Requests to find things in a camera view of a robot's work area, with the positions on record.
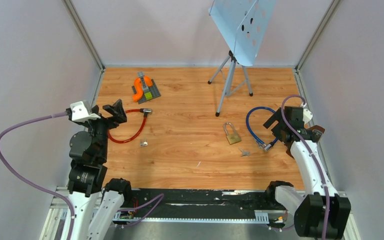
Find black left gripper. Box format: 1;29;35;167
81;98;126;161

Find blue cable lock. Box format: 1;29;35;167
245;106;279;153

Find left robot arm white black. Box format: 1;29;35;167
61;99;133;240

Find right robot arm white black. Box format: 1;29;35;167
263;106;351;240

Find orange grey toy block build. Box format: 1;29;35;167
132;71;161;104

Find small silver keys left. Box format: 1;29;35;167
139;138;148;147

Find small silver keys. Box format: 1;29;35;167
139;138;148;147
239;148;250;157

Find brown wooden metronome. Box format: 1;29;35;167
285;125;326;159

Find small silver keys right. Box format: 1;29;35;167
239;148;250;157

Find brass padlock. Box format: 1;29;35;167
223;122;242;145

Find light blue music stand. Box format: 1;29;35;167
207;0;276;117

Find red cable lock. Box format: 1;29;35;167
108;108;153;144

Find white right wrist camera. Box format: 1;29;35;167
300;103;313;125

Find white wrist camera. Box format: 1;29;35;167
68;100;101;123
300;103;313;125

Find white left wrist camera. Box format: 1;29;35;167
68;100;101;123

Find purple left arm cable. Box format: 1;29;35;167
0;111;76;240

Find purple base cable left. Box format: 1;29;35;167
110;193;165;229

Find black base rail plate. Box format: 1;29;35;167
122;188;287;219

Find white slotted cable duct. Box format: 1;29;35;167
112;211;270;225

